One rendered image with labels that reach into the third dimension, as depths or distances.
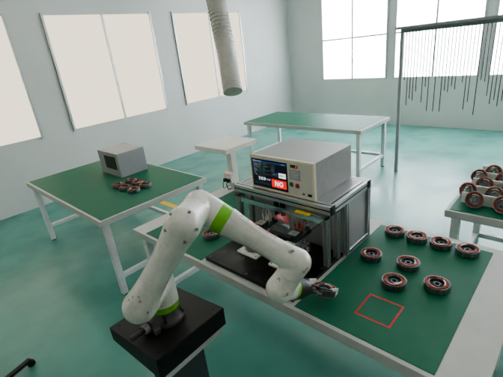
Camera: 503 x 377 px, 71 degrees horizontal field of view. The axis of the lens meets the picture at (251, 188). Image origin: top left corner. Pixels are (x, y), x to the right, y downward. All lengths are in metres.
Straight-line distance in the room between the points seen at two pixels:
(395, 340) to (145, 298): 0.98
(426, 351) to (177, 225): 1.05
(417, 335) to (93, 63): 5.74
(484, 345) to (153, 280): 1.26
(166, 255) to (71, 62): 5.19
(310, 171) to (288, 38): 7.93
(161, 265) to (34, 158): 4.92
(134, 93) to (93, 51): 0.89
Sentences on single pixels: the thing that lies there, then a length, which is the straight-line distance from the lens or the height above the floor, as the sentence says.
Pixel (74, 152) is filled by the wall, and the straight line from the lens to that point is 6.22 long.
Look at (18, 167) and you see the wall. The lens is 6.02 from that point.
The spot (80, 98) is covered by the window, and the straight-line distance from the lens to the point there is 6.22.
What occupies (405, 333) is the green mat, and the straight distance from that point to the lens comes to 1.67.
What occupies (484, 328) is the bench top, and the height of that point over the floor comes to 0.75.
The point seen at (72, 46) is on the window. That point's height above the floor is 2.17.
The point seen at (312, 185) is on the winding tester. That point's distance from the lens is 1.82.
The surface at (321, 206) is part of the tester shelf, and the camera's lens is 1.80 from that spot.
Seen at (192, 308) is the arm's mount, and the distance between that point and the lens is 1.69.
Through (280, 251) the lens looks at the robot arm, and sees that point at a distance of 1.32.
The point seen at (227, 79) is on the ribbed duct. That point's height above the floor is 1.67.
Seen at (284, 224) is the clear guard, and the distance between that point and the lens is 1.75.
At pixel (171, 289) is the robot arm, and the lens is 1.56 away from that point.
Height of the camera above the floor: 1.88
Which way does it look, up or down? 22 degrees down
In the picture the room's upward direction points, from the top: 6 degrees counter-clockwise
